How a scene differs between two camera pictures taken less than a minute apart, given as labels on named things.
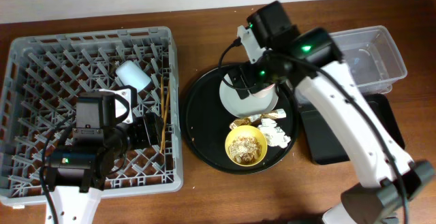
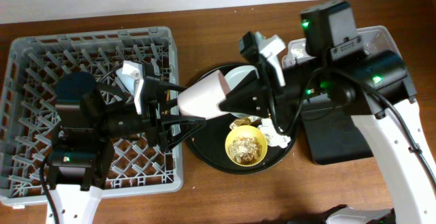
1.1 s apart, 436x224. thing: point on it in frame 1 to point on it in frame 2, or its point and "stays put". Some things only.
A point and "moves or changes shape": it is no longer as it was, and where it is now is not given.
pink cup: (269, 92) moves or changes shape
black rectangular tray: (325, 144) stays put
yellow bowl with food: (246, 146) stays put
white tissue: (274, 135) stays put
